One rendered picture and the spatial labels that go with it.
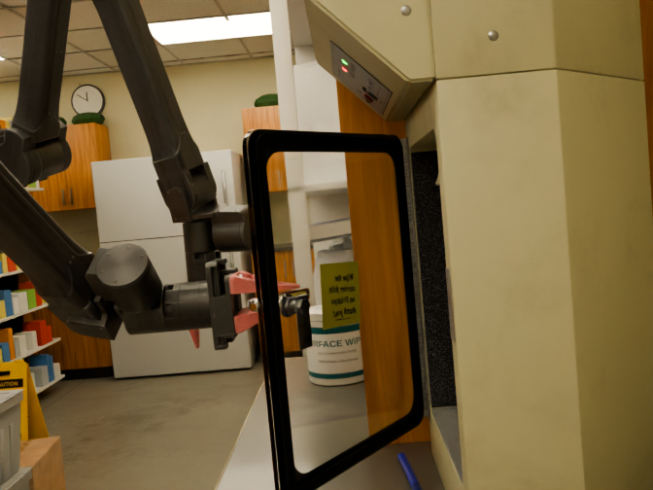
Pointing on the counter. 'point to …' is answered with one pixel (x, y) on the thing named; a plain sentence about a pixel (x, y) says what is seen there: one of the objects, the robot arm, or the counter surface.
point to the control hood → (378, 45)
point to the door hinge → (416, 276)
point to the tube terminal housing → (544, 241)
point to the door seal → (279, 304)
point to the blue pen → (409, 472)
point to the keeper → (450, 304)
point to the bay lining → (433, 278)
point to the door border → (268, 293)
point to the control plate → (357, 77)
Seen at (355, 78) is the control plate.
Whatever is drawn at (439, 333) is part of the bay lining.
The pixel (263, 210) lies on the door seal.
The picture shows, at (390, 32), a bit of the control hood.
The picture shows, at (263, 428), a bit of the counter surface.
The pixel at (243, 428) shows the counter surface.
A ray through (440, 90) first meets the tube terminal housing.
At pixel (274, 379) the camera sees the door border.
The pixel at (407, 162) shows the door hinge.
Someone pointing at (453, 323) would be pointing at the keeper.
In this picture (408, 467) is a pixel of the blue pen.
